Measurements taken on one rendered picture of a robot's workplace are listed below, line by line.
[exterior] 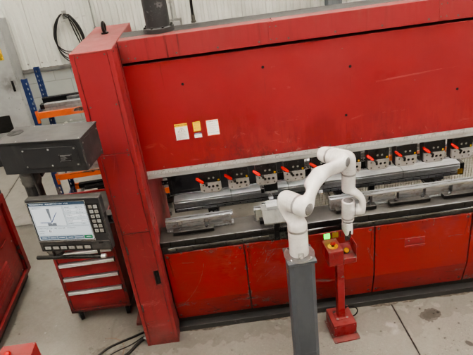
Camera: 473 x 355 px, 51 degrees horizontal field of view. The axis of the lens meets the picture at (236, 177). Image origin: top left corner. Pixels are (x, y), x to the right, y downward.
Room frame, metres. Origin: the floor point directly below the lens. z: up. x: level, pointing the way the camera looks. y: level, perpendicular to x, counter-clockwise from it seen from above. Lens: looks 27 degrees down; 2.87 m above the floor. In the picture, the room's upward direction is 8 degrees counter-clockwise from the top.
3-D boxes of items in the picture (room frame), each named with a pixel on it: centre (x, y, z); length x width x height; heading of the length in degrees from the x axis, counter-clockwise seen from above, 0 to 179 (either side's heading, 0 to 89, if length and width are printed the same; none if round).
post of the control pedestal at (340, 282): (2.82, -0.65, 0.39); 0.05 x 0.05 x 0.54; 5
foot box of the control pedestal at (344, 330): (2.79, -0.65, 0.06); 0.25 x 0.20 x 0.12; 5
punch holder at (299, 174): (3.14, -0.41, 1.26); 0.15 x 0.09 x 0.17; 90
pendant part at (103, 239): (2.52, 0.99, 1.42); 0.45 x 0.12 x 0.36; 80
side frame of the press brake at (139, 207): (3.30, 0.74, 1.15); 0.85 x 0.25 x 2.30; 0
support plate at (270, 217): (2.99, -0.24, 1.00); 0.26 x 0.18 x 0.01; 0
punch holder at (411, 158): (3.14, -1.21, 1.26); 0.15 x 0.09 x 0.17; 90
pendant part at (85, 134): (2.62, 1.02, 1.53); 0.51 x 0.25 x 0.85; 80
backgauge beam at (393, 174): (3.44, -0.63, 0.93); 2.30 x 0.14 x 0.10; 90
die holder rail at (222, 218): (3.13, 0.31, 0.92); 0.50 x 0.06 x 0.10; 90
